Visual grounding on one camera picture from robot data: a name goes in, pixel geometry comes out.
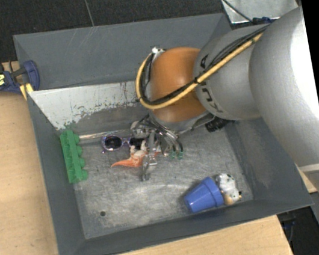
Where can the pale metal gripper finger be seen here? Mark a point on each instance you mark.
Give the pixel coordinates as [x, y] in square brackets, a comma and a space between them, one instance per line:
[152, 161]
[145, 173]

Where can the orange toy dinosaur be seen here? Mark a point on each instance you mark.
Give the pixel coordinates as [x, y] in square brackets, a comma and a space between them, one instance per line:
[131, 160]

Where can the grey metal bin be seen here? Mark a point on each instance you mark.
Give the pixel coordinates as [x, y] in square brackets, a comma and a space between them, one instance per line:
[147, 196]

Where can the blue plastic cup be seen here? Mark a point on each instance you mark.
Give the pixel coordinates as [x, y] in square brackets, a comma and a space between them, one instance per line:
[203, 195]

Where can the green studded flat block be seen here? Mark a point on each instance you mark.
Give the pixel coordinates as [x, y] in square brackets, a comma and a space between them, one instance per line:
[72, 157]

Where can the white spotted toy animal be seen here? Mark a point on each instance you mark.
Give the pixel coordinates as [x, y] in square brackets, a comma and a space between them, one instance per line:
[228, 186]

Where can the pale wood board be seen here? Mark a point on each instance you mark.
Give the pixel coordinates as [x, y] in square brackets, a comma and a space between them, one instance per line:
[16, 179]

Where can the black cylinder on white bracket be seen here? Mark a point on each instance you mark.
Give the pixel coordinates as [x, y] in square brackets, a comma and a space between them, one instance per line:
[215, 124]

